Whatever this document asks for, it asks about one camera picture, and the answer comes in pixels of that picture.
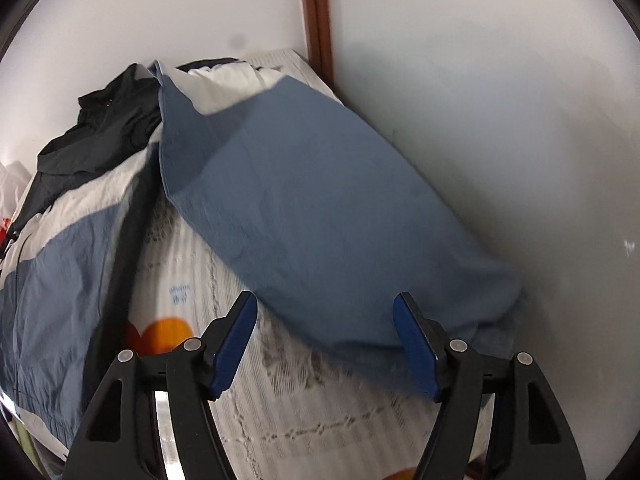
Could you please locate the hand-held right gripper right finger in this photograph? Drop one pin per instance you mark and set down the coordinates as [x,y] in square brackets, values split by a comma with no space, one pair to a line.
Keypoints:
[415,345]

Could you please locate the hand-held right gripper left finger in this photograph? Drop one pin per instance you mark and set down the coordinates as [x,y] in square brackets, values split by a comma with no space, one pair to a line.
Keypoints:
[232,345]

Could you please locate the black cloth garment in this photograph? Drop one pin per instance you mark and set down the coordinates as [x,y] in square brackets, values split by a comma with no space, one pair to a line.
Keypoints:
[300,200]

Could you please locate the fruit print lace tablecloth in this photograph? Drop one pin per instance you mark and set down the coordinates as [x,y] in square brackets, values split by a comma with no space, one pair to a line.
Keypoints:
[280,410]

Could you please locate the white plastic bag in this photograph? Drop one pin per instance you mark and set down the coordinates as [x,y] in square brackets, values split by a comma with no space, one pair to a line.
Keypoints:
[12,185]

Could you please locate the brown wooden door trim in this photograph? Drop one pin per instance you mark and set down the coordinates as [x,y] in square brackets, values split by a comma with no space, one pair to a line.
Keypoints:
[315,20]

